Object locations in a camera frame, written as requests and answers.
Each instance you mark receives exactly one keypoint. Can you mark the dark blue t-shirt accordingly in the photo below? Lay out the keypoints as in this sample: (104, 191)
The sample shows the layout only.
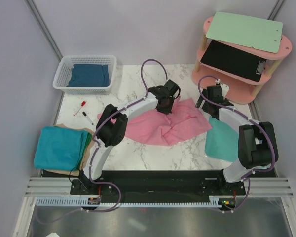
(89, 75)

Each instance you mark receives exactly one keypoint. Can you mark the light green board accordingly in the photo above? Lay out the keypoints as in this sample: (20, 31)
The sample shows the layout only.
(248, 31)

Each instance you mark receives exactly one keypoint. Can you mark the pink t-shirt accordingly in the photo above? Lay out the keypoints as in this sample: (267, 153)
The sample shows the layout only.
(154, 128)

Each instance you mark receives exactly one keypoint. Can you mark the folded tan t-shirt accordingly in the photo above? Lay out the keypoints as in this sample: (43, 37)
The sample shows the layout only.
(84, 159)

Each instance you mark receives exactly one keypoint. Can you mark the folded teal t-shirt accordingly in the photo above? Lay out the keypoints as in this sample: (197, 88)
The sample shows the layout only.
(58, 149)

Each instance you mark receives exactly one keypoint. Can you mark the aluminium rail frame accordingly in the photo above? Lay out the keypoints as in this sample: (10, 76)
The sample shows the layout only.
(60, 187)

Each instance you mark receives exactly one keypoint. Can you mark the teal folding board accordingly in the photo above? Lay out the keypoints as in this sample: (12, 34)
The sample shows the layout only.
(237, 146)

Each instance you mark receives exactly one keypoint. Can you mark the folded green t-shirt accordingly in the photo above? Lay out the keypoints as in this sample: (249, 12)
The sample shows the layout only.
(86, 139)

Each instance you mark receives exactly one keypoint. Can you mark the black marker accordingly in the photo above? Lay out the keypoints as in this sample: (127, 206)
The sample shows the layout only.
(88, 118)

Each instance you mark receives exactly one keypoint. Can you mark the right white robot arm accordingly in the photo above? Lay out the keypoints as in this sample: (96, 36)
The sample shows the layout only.
(265, 136)

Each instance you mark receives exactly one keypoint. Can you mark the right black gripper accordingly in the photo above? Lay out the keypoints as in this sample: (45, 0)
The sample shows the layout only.
(203, 96)

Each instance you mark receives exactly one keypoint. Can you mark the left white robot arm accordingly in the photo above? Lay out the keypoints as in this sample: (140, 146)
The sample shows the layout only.
(111, 127)

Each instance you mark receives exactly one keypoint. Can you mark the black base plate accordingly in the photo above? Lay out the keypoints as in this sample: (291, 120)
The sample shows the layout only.
(154, 186)

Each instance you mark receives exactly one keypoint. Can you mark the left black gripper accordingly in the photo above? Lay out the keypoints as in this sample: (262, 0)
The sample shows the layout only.
(168, 110)

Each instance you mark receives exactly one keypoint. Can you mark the white cable duct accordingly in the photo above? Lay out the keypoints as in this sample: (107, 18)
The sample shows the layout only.
(97, 202)

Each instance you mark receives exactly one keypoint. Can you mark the black clipboard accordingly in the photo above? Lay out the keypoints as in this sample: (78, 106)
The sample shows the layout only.
(234, 61)

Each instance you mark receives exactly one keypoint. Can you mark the red capped marker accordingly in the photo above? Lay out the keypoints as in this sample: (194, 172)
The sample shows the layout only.
(80, 107)

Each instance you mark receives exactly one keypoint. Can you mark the white plastic basket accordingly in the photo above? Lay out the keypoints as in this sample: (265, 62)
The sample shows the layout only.
(64, 73)

